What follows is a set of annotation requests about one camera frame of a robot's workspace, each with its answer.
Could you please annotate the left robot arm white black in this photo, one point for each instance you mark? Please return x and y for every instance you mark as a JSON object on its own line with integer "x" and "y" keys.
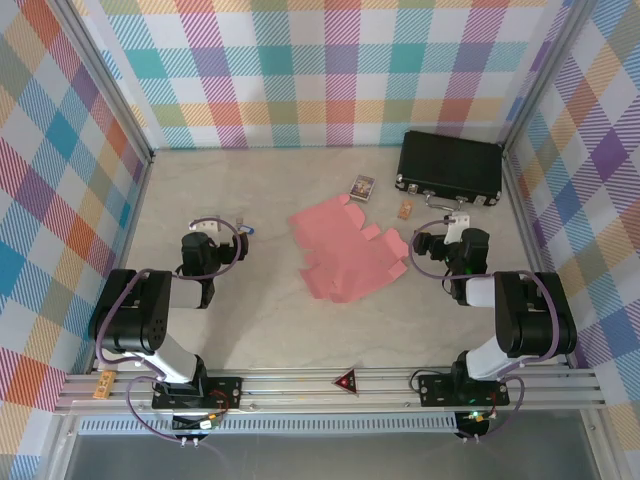
{"x": 145, "y": 310}

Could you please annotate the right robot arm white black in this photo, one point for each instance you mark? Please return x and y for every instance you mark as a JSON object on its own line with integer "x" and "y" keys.
{"x": 530, "y": 320}

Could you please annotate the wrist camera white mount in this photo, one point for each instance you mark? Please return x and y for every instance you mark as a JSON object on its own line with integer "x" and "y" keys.
{"x": 457, "y": 225}
{"x": 206, "y": 224}

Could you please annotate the black carrying case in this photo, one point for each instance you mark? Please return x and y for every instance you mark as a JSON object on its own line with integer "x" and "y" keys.
{"x": 450, "y": 160}

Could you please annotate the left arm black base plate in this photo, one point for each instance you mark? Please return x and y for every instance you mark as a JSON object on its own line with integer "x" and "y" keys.
{"x": 225, "y": 392}

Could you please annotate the blue key tag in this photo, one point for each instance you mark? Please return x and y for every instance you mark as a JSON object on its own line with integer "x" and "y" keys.
{"x": 246, "y": 230}

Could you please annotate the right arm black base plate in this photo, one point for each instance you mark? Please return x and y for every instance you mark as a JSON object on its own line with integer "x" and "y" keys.
{"x": 435, "y": 390}

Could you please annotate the aluminium frame rail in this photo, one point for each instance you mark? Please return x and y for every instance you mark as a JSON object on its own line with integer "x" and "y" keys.
{"x": 300, "y": 395}

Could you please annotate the small colourful card box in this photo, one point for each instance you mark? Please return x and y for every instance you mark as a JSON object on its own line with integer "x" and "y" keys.
{"x": 362, "y": 187}

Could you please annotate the red triangle indicator light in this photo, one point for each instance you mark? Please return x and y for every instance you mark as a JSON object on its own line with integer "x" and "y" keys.
{"x": 346, "y": 383}

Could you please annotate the aluminium side rail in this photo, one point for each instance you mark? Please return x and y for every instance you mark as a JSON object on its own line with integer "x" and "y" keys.
{"x": 528, "y": 225}
{"x": 132, "y": 225}

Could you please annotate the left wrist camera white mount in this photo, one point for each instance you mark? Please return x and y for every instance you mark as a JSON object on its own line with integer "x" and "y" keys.
{"x": 206, "y": 224}

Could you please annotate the aluminium frame post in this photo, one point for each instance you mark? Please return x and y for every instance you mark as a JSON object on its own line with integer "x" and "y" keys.
{"x": 112, "y": 85}
{"x": 544, "y": 75}

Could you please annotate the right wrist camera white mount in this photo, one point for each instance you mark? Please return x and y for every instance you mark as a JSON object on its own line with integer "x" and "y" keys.
{"x": 457, "y": 225}

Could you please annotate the pink paper box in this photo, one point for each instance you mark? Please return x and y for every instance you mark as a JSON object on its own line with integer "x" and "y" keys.
{"x": 345, "y": 250}

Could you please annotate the black electronics box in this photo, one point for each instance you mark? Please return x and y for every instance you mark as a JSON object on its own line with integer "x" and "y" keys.
{"x": 472, "y": 425}
{"x": 192, "y": 425}

